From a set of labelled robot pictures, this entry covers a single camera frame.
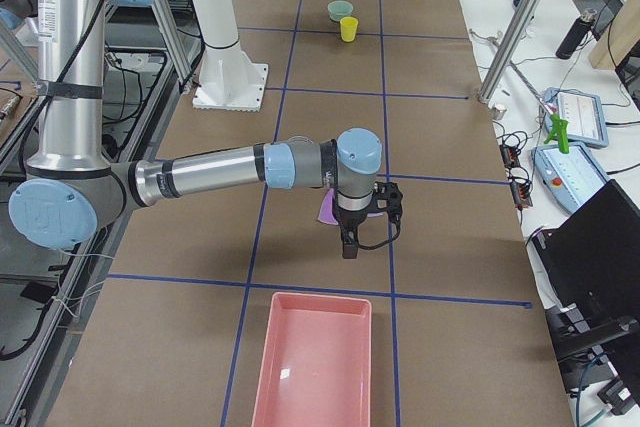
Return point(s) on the near blue teach pendant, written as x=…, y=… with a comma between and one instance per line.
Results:
x=573, y=178

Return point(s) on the yellow plastic cup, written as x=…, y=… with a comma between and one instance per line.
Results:
x=348, y=28

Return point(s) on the aluminium frame post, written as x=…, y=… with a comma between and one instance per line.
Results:
x=506, y=49

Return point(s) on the white pedestal column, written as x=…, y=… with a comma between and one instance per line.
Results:
x=228, y=79

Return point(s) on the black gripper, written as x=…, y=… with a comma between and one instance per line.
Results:
x=349, y=221

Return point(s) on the black laptop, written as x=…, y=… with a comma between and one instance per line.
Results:
x=592, y=259

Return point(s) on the purple cloth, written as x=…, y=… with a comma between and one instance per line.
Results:
x=326, y=215

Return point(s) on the blue teach pendant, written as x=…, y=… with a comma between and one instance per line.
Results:
x=584, y=114
x=573, y=178

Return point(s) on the pink plastic bin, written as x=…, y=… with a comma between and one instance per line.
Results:
x=316, y=363

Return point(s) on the black water bottle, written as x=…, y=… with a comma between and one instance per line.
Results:
x=576, y=34

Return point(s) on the green ceramic bowl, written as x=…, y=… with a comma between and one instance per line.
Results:
x=339, y=9

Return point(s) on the reacher grabber tool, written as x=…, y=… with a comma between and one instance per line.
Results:
x=558, y=131

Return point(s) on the far blue teach pendant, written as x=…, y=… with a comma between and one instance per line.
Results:
x=584, y=114

